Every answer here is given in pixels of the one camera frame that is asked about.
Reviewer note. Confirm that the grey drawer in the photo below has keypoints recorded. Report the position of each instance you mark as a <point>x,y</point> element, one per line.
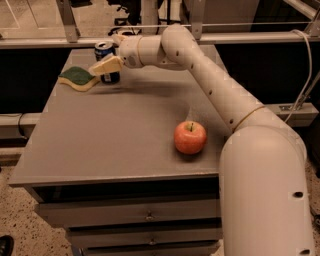
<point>90,239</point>
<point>128,211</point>
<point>204,248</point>

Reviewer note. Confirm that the middle grey drawer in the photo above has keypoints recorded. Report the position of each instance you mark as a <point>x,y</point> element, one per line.
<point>90,239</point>

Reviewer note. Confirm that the black shoe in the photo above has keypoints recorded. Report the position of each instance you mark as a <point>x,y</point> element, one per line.
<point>6,245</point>

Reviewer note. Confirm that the red apple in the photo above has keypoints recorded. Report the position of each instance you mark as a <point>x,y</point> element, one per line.
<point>190,137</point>

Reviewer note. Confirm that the blue pepsi can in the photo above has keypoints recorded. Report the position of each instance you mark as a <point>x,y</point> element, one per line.
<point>102,49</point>

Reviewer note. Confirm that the top grey drawer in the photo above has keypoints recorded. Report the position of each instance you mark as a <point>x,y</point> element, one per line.
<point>128,211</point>

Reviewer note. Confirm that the black office chair base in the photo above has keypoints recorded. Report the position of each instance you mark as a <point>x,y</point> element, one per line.
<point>128,16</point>

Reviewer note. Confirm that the grey drawer cabinet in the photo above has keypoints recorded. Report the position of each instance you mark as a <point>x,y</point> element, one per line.
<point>117,142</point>

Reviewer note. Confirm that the green and yellow sponge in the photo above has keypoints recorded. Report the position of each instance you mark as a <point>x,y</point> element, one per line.
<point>78,79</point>

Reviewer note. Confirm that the white metal railing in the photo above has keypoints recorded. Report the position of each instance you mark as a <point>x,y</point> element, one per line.
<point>66,23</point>

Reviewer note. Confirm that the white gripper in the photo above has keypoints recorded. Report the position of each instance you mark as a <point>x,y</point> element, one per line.
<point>129,50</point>

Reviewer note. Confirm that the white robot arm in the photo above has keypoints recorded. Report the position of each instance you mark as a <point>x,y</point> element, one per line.
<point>264,198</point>

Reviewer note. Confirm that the bottom grey drawer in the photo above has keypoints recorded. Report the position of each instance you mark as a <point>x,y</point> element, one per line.
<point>204,248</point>

